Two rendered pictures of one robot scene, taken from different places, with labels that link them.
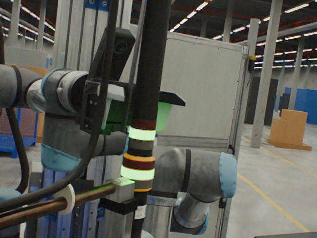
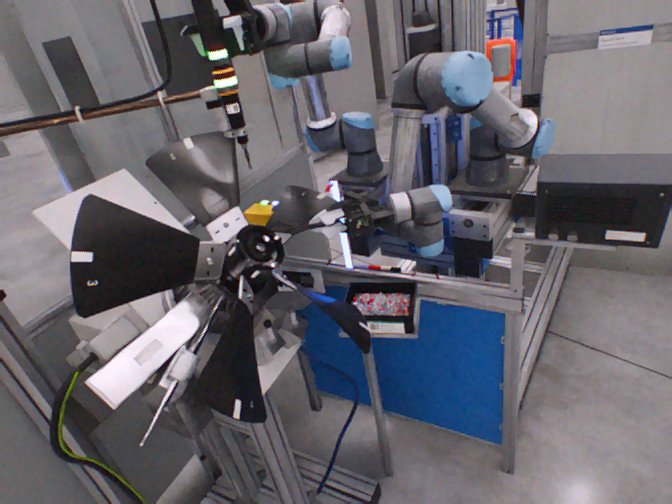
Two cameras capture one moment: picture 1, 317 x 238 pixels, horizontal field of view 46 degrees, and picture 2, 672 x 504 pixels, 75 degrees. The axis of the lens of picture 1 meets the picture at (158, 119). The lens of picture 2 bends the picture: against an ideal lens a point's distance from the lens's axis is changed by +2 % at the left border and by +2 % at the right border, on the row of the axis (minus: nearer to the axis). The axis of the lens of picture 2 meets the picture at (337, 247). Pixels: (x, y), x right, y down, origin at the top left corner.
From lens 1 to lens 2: 0.89 m
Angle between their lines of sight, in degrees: 59
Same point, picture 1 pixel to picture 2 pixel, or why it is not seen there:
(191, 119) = not seen: outside the picture
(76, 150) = (283, 71)
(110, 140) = (312, 59)
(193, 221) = (512, 140)
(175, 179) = (407, 88)
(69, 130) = (271, 56)
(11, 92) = (311, 25)
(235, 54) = not seen: outside the picture
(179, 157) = (411, 64)
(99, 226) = (458, 149)
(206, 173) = (430, 79)
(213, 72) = not seen: outside the picture
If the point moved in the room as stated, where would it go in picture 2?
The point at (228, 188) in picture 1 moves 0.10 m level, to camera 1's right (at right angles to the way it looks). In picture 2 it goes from (453, 94) to (491, 96)
